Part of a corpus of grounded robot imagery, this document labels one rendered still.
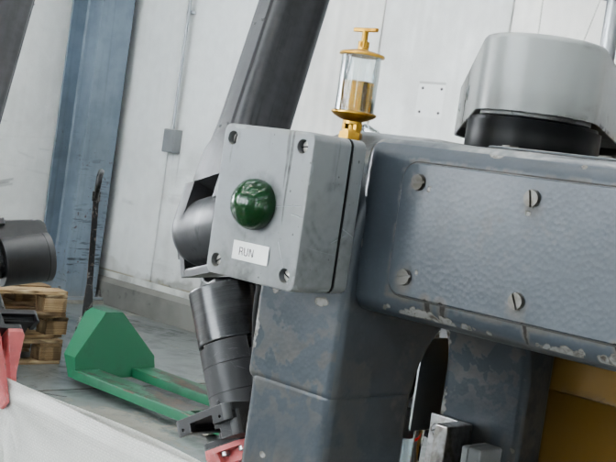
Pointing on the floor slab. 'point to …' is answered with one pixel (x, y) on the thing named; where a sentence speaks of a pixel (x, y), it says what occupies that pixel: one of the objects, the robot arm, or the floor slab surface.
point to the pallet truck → (123, 352)
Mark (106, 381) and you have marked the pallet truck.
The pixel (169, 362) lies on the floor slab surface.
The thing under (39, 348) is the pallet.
